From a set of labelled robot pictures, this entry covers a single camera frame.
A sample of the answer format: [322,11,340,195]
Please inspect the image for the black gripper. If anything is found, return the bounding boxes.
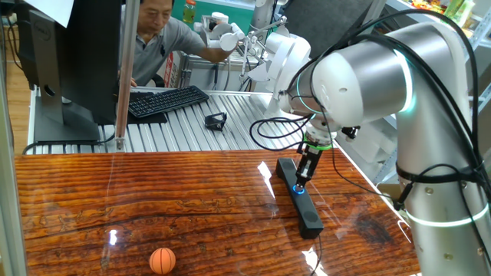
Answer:
[294,143,324,189]

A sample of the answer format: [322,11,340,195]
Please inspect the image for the bare forearm of grey-shirt person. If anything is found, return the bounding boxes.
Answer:
[199,45,236,64]

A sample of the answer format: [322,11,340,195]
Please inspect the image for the white foam blocks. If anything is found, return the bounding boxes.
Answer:
[337,118,400,181]

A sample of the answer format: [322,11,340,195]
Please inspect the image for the brown cardboard box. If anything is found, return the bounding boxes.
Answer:
[377,182,404,206]

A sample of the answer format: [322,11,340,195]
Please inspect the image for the small black stand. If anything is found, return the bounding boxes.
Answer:
[204,111,228,132]

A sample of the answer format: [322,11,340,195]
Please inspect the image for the silver metal cabinet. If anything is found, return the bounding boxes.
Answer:
[179,51,269,92]

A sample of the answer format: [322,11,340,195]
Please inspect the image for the wood grain table mat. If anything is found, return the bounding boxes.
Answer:
[14,148,421,276]

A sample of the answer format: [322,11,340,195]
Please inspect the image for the black keyboard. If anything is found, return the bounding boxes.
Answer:
[127,84,210,119]

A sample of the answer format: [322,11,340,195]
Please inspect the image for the dark grey partition panel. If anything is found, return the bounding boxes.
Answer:
[283,0,384,58]

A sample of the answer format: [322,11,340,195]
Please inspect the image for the black desk pad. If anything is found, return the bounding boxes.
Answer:
[126,90,169,126]

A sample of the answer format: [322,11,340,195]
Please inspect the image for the small orange basketball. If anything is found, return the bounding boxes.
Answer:
[148,247,177,275]

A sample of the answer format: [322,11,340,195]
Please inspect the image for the white carton with red print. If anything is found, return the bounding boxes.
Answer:
[163,51,181,89]

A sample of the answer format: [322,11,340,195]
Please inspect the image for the grey shirt person torso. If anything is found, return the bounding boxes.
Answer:
[120,17,207,87]

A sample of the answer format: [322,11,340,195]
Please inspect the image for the green drink bottle orange cap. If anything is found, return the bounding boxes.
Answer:
[183,0,197,23]

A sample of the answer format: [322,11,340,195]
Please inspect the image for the dark haired person head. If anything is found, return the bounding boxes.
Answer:
[137,0,175,35]

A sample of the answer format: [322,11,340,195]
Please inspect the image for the white shelf rack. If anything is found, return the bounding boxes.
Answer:
[374,0,491,185]

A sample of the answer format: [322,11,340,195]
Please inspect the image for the pale green plastic bottle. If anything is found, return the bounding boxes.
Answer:
[458,0,476,26]

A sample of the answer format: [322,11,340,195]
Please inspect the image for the black monitor with stand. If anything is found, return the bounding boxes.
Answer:
[15,0,124,143]

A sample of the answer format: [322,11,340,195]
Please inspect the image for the white paper sheet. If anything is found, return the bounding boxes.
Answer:
[23,0,74,28]

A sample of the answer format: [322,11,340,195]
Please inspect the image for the green wrist flange ring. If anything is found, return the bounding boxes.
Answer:
[302,132,333,151]

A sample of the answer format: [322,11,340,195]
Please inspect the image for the thin black speaker cable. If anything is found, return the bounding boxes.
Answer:
[309,233,324,276]

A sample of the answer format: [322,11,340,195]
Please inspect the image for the aluminium frame post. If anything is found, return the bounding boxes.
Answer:
[114,0,141,153]
[0,64,28,276]

